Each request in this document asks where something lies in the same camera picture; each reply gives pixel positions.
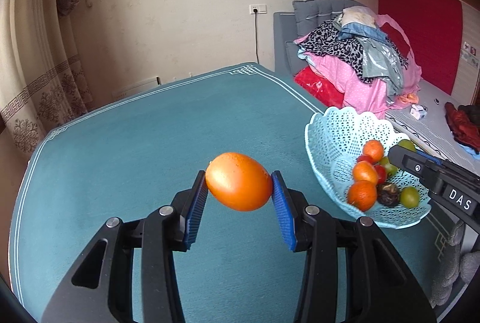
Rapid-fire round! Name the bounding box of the green oval fruit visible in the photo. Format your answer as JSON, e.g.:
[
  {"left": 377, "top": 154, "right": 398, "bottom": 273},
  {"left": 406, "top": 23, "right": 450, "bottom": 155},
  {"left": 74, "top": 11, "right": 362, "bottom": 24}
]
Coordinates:
[{"left": 400, "top": 187, "right": 420, "bottom": 208}]

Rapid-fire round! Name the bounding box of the rough orange tangerine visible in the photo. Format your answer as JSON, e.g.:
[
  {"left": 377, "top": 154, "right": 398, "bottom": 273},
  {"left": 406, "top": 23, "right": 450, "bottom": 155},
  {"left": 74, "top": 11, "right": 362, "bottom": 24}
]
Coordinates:
[{"left": 347, "top": 180, "right": 377, "bottom": 212}]

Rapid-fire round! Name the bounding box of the smooth orange oval fruit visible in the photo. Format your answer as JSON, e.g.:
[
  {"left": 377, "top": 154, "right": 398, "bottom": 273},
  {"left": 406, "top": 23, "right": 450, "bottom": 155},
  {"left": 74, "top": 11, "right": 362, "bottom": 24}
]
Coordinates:
[{"left": 206, "top": 152, "right": 273, "bottom": 212}]

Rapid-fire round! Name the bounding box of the grey gloved right hand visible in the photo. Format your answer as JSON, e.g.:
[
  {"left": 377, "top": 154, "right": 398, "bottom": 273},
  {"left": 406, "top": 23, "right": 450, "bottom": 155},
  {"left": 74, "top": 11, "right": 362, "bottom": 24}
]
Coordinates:
[{"left": 430, "top": 221, "right": 479, "bottom": 308}]

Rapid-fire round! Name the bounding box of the small green tomato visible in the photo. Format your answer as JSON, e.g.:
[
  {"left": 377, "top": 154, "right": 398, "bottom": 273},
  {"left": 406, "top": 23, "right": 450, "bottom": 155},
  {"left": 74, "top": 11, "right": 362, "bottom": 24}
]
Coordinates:
[{"left": 397, "top": 139, "right": 416, "bottom": 152}]

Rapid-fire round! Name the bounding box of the grey bed mattress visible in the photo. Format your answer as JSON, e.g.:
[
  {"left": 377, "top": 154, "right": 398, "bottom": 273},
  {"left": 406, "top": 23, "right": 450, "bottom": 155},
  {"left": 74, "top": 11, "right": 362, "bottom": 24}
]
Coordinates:
[{"left": 385, "top": 79, "right": 479, "bottom": 174}]

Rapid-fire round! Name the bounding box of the green tomato in basket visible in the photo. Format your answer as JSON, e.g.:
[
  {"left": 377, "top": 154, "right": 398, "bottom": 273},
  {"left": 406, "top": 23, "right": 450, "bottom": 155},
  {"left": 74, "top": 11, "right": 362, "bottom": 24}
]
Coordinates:
[{"left": 378, "top": 157, "right": 398, "bottom": 178}]

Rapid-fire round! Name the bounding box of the dark red garment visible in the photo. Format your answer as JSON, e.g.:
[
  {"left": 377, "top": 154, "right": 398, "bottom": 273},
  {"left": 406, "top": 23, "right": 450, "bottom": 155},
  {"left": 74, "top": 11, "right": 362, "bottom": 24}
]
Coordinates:
[{"left": 444, "top": 102, "right": 479, "bottom": 155}]

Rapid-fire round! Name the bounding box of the small white box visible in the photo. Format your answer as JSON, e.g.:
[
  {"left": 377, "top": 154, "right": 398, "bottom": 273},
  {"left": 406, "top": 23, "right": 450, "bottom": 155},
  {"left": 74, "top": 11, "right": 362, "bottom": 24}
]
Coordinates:
[{"left": 410, "top": 104, "right": 428, "bottom": 120}]

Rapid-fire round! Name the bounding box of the dark brown fruit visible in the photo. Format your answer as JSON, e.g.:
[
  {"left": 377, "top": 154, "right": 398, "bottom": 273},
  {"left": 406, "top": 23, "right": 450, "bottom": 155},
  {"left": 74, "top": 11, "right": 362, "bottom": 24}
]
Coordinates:
[{"left": 377, "top": 182, "right": 401, "bottom": 208}]

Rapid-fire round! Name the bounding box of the red tomato right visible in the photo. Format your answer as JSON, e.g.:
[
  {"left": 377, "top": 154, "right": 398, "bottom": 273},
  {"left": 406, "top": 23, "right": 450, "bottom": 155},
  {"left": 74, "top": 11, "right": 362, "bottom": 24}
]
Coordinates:
[{"left": 374, "top": 165, "right": 388, "bottom": 185}]

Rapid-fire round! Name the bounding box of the red tomato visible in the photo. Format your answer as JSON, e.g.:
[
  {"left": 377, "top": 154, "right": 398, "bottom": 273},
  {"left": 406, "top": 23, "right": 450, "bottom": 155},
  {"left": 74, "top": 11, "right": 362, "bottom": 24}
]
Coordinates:
[
  {"left": 356, "top": 154, "right": 375, "bottom": 165},
  {"left": 374, "top": 165, "right": 388, "bottom": 185}
]

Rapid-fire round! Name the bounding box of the orange fruit in basket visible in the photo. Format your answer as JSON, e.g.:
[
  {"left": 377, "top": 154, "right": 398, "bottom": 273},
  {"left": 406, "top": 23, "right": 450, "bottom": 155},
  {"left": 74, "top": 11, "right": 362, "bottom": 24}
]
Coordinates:
[{"left": 362, "top": 139, "right": 384, "bottom": 164}]

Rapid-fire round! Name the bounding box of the red tomato left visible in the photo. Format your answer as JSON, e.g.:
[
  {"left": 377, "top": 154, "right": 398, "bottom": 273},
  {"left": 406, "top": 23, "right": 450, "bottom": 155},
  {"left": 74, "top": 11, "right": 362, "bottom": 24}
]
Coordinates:
[{"left": 356, "top": 154, "right": 375, "bottom": 165}]

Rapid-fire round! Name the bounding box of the orange fruit at edge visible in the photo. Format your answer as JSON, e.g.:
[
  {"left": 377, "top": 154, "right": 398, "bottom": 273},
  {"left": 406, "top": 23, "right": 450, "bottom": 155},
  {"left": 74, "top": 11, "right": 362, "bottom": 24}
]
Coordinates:
[{"left": 352, "top": 160, "right": 378, "bottom": 185}]

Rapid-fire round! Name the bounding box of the teal tablecloth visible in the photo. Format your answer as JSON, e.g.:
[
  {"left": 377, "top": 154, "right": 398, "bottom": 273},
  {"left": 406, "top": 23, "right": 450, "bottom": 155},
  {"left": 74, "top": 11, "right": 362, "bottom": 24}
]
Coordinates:
[{"left": 6, "top": 61, "right": 455, "bottom": 323}]

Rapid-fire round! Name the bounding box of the light blue lattice basket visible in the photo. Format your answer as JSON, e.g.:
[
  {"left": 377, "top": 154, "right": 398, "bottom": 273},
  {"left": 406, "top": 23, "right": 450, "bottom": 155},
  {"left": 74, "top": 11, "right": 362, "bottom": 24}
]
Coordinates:
[{"left": 304, "top": 107, "right": 431, "bottom": 230}]

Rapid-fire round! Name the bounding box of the pile of clothes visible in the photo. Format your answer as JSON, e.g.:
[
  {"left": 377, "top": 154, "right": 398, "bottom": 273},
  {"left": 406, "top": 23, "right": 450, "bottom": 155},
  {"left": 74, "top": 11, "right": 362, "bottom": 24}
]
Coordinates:
[{"left": 294, "top": 5, "right": 422, "bottom": 118}]

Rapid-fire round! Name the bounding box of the red pillow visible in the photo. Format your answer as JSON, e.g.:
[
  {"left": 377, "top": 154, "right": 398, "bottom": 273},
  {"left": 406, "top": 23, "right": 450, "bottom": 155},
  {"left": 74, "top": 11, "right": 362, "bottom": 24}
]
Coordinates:
[{"left": 294, "top": 66, "right": 344, "bottom": 108}]

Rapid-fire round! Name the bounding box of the grey upholstered headboard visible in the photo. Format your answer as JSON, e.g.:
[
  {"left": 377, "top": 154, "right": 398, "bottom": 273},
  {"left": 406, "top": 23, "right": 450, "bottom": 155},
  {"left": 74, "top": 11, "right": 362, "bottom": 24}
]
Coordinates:
[{"left": 272, "top": 0, "right": 367, "bottom": 79}]

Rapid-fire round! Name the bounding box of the beige patterned curtain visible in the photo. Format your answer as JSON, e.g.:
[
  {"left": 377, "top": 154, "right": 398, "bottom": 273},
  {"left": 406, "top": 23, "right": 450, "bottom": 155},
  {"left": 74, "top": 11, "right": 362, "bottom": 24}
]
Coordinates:
[{"left": 1, "top": 0, "right": 93, "bottom": 158}]

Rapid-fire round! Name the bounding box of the red wall panel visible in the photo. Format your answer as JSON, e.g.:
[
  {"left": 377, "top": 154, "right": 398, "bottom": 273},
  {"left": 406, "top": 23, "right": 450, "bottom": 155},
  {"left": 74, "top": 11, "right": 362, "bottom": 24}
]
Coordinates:
[{"left": 378, "top": 0, "right": 463, "bottom": 95}]

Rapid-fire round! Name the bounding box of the white wall socket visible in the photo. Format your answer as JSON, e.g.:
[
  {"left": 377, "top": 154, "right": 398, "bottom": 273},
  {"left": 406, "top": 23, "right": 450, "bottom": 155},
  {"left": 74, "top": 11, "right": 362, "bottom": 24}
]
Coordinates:
[{"left": 249, "top": 4, "right": 268, "bottom": 14}]

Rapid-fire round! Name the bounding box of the black power cable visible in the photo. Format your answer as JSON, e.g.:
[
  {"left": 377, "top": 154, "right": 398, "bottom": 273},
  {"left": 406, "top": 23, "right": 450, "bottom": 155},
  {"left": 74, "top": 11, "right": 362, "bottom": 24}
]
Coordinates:
[{"left": 254, "top": 9, "right": 260, "bottom": 65}]

